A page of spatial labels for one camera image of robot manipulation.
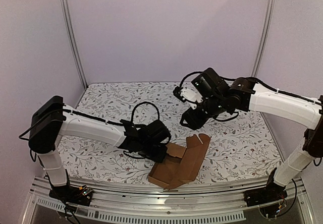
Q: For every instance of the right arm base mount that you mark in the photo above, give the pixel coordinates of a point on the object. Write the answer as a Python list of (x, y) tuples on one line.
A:
[(264, 195)]

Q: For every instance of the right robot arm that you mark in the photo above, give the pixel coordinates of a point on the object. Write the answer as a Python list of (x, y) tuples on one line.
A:
[(216, 95)]

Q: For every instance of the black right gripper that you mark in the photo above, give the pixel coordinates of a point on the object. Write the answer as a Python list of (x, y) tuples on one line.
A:
[(195, 117)]

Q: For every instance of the floral patterned table mat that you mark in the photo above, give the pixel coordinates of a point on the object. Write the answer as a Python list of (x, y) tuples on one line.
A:
[(239, 149)]

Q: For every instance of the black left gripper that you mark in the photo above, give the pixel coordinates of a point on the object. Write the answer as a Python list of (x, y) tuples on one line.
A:
[(159, 158)]

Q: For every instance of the small green circuit board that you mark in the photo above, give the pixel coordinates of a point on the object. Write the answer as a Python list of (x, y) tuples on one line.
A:
[(85, 191)]

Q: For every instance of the aluminium front rail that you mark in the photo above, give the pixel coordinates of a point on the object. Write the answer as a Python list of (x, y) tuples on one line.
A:
[(192, 203)]

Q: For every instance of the right aluminium frame post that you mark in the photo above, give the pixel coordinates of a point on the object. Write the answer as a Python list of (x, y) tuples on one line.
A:
[(269, 9)]

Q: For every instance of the brown cardboard box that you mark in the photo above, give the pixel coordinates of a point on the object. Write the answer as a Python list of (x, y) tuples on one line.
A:
[(181, 164)]

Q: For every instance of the left aluminium frame post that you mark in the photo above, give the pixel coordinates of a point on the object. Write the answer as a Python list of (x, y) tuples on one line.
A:
[(73, 44)]

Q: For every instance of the aluminium frame post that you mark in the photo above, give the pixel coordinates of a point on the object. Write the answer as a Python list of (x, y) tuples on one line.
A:
[(73, 44), (269, 9)]

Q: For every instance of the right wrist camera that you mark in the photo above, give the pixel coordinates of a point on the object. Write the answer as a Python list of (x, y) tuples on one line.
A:
[(188, 95)]

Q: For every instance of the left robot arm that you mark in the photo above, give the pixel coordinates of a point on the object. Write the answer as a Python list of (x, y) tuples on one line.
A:
[(56, 119)]

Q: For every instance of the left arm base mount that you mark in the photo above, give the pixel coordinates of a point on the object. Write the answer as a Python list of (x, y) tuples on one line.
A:
[(69, 194)]

